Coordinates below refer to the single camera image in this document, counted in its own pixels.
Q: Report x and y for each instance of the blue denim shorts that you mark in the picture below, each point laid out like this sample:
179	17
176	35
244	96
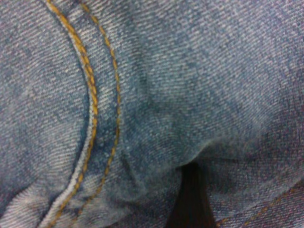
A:
166	83

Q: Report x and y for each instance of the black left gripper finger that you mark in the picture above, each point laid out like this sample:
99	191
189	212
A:
192	202

